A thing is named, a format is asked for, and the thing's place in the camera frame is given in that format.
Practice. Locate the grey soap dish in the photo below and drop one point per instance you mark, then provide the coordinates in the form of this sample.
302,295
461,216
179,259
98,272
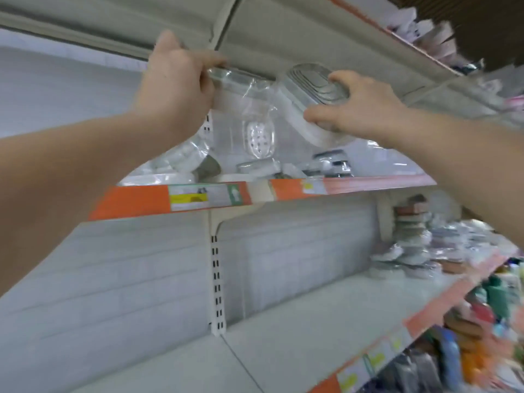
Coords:
246,86
315,86

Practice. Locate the person's right forearm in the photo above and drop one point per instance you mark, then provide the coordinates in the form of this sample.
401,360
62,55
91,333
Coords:
467,167

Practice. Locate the person's right hand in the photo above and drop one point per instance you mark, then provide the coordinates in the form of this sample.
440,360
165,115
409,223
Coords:
372,110

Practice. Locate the person's left forearm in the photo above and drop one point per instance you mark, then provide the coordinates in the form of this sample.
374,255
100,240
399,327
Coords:
65,184

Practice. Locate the person's left hand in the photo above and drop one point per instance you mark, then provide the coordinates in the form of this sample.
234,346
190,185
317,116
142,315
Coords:
176,90

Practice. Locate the orange metal store shelving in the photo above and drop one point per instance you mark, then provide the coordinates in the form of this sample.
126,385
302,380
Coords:
131,202

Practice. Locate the white label green arrow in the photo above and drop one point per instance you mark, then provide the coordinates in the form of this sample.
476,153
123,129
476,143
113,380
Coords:
205,196

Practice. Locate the soap dishes shelf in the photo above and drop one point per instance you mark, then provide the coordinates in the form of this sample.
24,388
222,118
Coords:
327,163

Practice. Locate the blue plastic bottle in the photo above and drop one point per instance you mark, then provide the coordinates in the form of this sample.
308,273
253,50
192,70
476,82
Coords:
450,360

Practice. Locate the yellow shelf price label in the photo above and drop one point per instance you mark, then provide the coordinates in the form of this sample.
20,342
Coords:
399,339
352,379
378,356

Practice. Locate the row of packaged goods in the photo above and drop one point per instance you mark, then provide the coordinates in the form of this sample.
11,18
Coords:
426,32

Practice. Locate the pile of soap dishes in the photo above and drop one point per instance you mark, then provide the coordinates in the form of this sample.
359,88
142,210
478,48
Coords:
409,233

